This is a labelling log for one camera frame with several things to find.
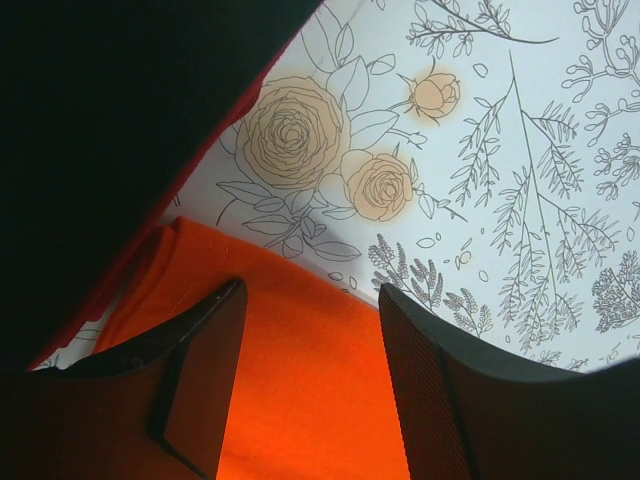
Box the folded red t-shirt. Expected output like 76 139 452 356
27 29 301 372

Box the folded black t-shirt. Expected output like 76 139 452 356
1 0 317 371

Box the floral patterned table mat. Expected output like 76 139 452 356
37 0 640 376

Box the orange t-shirt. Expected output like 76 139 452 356
95 217 409 479

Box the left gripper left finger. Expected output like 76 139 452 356
1 279 248 479

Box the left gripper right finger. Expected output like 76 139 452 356
378 284 639 479

